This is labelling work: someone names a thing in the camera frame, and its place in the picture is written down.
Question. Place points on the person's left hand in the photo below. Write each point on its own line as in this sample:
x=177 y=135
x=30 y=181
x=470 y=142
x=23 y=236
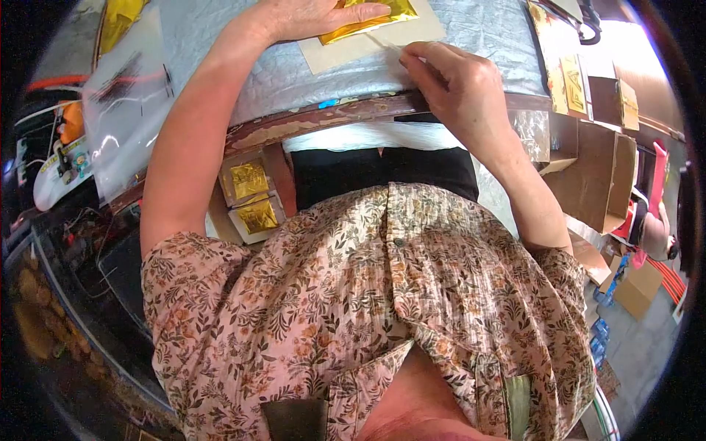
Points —
x=287 y=19

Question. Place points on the person's right hand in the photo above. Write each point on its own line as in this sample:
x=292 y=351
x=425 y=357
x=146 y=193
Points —
x=469 y=99

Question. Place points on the person's left thumb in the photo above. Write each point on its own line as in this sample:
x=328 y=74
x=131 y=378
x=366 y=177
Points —
x=358 y=13

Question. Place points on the person's right index finger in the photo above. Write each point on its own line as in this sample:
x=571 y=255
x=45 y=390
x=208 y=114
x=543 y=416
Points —
x=422 y=50

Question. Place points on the person's right thumb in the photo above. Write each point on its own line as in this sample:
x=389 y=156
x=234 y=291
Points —
x=419 y=74

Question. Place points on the gold foil sheet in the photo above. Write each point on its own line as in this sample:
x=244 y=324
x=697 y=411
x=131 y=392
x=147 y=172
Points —
x=380 y=22

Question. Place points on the thin pale stick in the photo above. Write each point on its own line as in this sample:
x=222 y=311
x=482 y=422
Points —
x=386 y=44

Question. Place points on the beige paper sheet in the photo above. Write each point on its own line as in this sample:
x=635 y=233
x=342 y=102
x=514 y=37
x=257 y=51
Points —
x=353 y=52

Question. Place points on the silver cloth mat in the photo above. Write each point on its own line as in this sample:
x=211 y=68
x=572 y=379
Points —
x=331 y=82

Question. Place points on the white cloth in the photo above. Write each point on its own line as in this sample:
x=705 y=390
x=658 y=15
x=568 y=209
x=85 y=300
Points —
x=364 y=136

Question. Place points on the worn wooden table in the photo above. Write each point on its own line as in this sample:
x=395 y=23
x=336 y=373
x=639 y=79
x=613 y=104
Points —
x=309 y=118

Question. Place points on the person's legs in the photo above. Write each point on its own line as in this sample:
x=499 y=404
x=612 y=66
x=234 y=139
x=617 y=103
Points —
x=353 y=173

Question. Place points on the stack of yellow printed papers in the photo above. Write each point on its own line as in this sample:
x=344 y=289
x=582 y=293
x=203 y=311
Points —
x=562 y=71

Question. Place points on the black scissors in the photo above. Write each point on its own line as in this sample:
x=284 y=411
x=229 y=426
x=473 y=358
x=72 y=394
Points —
x=590 y=25

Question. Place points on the small brown box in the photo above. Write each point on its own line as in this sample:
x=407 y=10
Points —
x=609 y=102

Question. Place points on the large open cardboard box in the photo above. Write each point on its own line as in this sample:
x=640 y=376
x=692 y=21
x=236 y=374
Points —
x=593 y=171

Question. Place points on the gold foil paper packet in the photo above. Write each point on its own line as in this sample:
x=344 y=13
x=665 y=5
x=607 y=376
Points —
x=257 y=218
x=248 y=179

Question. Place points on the clear plastic bag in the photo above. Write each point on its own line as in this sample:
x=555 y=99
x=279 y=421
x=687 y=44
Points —
x=129 y=121

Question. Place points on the person's body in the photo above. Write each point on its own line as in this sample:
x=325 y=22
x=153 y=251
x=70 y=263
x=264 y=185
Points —
x=309 y=308

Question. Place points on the small cardboard box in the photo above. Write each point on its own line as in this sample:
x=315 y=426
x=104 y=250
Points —
x=637 y=289

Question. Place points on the white toy skateboard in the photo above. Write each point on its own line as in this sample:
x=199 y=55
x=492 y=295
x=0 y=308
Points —
x=58 y=179

